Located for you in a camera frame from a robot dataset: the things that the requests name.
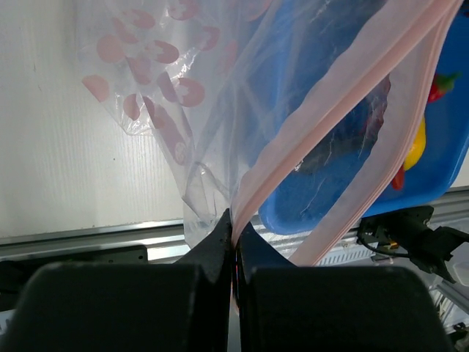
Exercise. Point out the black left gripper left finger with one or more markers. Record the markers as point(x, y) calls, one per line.
point(183, 306)

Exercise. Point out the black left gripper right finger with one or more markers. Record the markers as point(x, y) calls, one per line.
point(284, 307)

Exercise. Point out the clear pink-dotted zip bag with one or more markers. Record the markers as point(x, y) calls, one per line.
point(214, 81)

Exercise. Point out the raw steak slice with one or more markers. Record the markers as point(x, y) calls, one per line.
point(356, 132)

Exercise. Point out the yellow mango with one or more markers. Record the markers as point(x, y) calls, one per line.
point(418, 147)

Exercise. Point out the blue plastic bin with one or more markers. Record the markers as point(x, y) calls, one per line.
point(401, 42)

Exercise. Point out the red chili pepper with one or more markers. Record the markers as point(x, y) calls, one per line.
point(441, 84)

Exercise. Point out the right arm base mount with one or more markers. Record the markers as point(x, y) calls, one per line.
point(405, 234)

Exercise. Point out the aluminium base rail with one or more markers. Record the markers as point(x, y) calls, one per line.
point(165, 243)

